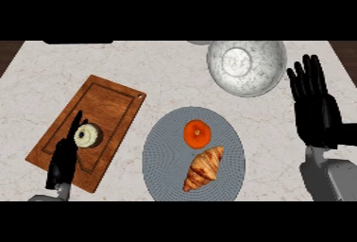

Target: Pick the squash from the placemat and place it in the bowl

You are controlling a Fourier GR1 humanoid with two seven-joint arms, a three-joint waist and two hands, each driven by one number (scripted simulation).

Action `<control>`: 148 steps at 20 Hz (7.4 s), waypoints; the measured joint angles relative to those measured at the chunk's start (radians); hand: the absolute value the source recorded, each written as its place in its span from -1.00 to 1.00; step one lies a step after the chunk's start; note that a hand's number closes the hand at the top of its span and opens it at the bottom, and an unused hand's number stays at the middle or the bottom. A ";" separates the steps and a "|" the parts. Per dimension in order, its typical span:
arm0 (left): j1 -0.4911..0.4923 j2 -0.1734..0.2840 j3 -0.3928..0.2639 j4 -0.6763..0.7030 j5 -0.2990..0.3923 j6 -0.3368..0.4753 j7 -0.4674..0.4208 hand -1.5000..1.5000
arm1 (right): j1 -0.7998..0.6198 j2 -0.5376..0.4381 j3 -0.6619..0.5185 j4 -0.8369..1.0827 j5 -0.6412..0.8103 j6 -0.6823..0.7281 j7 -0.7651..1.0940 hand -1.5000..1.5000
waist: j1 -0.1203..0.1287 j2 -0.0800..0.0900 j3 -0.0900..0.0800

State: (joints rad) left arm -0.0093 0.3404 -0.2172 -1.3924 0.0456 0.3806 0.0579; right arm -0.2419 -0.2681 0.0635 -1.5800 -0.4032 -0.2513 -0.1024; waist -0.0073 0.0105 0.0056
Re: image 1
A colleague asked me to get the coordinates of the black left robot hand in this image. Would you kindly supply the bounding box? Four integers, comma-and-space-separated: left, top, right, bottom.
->
44, 110, 89, 191

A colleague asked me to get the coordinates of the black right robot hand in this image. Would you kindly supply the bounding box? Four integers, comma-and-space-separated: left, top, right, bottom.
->
286, 54, 357, 150

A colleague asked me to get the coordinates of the white marbled bowl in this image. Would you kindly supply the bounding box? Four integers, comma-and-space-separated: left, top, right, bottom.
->
204, 41, 289, 98

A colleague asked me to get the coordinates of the orange round squash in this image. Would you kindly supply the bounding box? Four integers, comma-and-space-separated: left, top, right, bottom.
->
182, 119, 213, 150

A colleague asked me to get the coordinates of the grey oval placemat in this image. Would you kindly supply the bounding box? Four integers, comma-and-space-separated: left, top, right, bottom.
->
140, 106, 246, 202

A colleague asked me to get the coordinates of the pale round cupcake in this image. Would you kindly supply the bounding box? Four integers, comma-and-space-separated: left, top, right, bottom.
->
72, 123, 104, 149

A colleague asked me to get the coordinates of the brown wooden cutting board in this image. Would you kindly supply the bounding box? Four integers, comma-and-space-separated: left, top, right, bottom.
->
23, 74, 147, 194

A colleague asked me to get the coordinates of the golden brown croissant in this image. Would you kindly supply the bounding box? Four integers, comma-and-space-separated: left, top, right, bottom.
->
181, 145, 225, 193

